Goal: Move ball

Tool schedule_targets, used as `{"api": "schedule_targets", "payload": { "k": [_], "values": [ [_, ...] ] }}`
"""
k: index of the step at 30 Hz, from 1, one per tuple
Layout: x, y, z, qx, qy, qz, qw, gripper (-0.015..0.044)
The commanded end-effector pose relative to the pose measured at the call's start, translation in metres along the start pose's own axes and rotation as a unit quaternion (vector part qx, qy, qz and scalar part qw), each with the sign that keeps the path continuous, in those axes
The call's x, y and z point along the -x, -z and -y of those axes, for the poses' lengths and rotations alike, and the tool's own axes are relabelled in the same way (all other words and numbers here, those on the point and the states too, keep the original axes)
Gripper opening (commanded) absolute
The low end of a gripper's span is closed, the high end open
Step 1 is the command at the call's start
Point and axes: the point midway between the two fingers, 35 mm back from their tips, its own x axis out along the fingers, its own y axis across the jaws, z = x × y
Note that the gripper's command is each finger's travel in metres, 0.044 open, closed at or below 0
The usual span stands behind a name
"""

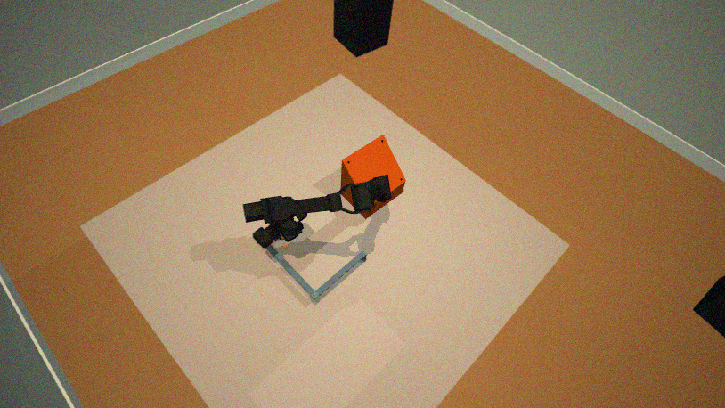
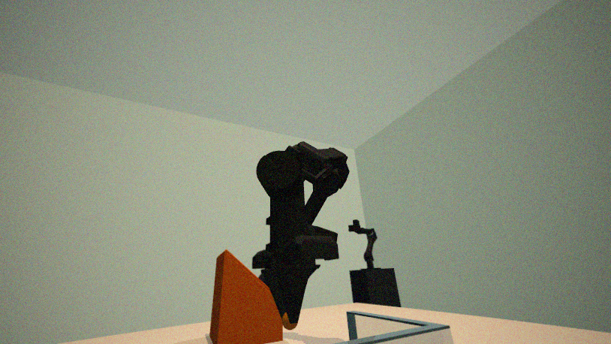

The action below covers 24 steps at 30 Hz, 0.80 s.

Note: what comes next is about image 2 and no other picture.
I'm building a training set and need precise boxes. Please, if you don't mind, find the orange-brown ball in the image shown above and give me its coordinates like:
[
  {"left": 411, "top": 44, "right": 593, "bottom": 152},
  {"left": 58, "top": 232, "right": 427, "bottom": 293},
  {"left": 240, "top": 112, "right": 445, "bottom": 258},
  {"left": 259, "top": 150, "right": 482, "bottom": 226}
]
[{"left": 282, "top": 313, "right": 298, "bottom": 330}]

